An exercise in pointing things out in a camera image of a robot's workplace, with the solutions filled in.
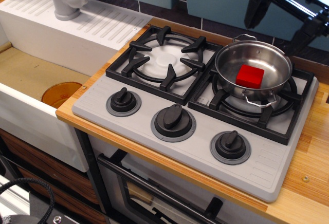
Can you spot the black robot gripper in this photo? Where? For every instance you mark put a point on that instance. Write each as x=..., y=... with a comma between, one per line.
x=314, y=13

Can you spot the stainless steel pan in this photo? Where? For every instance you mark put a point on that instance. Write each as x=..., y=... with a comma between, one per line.
x=246, y=49

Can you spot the red cube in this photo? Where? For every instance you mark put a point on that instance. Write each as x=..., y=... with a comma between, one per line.
x=250, y=77

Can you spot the black right stove knob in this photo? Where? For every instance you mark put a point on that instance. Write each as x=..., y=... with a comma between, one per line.
x=230, y=148

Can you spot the black stove knob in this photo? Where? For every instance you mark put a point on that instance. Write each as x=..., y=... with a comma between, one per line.
x=123, y=103
x=230, y=148
x=173, y=124

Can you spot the grey toy stove top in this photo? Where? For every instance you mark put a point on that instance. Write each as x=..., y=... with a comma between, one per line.
x=261, y=175

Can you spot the black middle stove knob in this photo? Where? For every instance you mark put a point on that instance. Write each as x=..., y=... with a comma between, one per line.
x=173, y=124

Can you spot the black left stove knob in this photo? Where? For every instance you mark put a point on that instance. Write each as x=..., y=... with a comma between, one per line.
x=123, y=103

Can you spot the black right burner grate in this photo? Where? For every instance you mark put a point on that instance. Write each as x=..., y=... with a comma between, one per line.
x=279, y=122

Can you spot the black burner grate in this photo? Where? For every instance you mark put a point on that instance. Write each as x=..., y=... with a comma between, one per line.
x=279, y=122
x=163, y=64

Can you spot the black left burner grate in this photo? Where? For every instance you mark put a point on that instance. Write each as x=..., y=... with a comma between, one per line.
x=163, y=64

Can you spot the white toy sink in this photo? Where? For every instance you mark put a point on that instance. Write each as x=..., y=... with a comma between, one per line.
x=39, y=51

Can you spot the wooden drawer fronts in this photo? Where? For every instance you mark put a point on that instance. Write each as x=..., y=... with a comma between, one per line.
x=73, y=191

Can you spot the oven door with handle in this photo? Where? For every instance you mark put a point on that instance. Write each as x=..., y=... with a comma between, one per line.
x=149, y=194

